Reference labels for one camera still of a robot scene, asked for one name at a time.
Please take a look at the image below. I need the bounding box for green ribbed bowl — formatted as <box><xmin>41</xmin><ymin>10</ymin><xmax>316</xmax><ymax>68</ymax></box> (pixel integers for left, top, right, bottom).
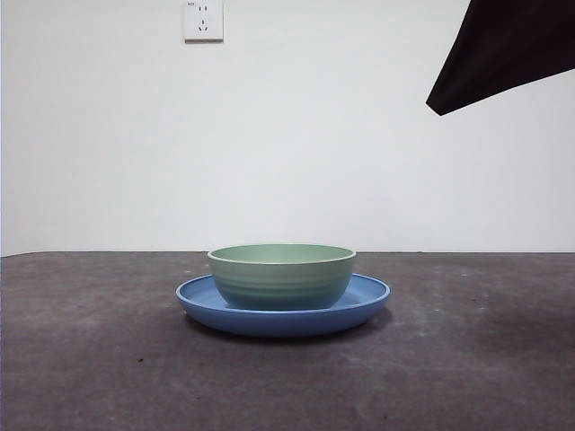
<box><xmin>207</xmin><ymin>242</ymin><xmax>358</xmax><ymax>311</ymax></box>

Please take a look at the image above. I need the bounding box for blue plate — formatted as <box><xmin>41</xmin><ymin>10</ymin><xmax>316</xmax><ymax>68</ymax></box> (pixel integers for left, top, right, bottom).
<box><xmin>174</xmin><ymin>271</ymin><xmax>392</xmax><ymax>339</ymax></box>

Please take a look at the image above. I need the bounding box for white wall socket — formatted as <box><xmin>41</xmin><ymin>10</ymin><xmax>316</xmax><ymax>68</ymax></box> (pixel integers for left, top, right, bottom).
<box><xmin>183</xmin><ymin>0</ymin><xmax>225</xmax><ymax>45</ymax></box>

